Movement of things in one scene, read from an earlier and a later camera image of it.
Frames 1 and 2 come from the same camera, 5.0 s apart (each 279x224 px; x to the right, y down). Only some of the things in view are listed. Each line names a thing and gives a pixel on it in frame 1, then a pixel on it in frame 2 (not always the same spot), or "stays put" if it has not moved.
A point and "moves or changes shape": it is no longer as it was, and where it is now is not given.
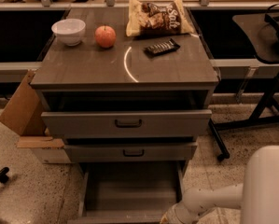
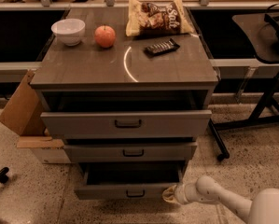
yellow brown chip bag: [168, 18] stays put
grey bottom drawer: [129, 192] moves or changes shape
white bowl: [70, 31] stays put
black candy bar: [163, 47] stays put
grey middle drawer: [133, 151] stays put
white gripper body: [174, 214] → [180, 193]
